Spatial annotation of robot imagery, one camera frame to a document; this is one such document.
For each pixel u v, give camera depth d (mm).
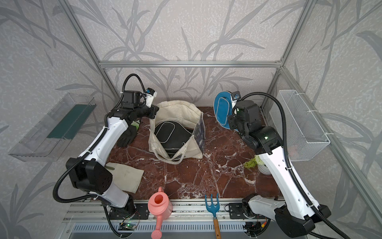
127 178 847
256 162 774
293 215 378
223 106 672
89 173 438
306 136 606
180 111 891
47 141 637
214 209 749
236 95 520
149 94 707
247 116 428
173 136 864
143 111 684
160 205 655
